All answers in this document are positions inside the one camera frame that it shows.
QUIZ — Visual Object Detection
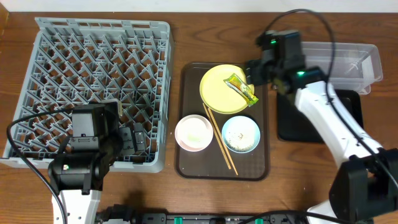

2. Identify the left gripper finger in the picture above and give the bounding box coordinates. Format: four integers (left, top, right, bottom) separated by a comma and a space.
133, 123, 146, 152
119, 127, 135, 156

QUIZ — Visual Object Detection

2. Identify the green yellow snack wrapper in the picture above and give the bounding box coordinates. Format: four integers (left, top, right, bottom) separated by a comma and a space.
224, 73, 259, 106

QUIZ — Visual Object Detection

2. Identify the light blue bowl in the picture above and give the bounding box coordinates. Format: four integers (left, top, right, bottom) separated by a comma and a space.
221, 116, 261, 154

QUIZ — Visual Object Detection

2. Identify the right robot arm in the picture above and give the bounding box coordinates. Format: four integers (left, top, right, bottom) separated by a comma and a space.
245, 30, 397, 223

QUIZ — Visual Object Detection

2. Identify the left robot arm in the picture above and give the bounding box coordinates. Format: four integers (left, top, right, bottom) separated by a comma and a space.
48, 99, 147, 223

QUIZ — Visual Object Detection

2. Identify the pink bowl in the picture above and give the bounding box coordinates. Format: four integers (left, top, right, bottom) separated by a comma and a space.
175, 114, 213, 152

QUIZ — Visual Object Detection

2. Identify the black tray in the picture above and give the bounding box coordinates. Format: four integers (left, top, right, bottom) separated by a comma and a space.
277, 90, 364, 144

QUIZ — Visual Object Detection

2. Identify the grey dish rack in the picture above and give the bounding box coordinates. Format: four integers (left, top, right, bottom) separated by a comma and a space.
12, 17, 174, 173

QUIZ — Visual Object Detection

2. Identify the yellow plate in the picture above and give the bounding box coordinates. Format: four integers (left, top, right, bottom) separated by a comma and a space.
200, 64, 254, 114

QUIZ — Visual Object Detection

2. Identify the left wooden chopstick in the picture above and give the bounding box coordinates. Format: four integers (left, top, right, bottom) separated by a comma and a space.
202, 103, 231, 170

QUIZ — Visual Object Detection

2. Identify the wooden chopstick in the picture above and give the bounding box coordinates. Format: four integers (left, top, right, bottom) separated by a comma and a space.
207, 107, 239, 175
202, 103, 231, 170

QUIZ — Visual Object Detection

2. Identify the clear plastic bin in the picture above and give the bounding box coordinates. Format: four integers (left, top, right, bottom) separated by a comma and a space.
302, 42, 383, 95

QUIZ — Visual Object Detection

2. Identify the brown serving tray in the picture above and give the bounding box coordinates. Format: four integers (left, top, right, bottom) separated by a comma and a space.
175, 62, 271, 181

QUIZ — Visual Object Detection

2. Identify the right wooden chopstick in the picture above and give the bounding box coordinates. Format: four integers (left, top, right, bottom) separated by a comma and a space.
207, 107, 239, 175

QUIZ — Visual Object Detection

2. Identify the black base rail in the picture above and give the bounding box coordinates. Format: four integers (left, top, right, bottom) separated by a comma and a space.
94, 204, 308, 224

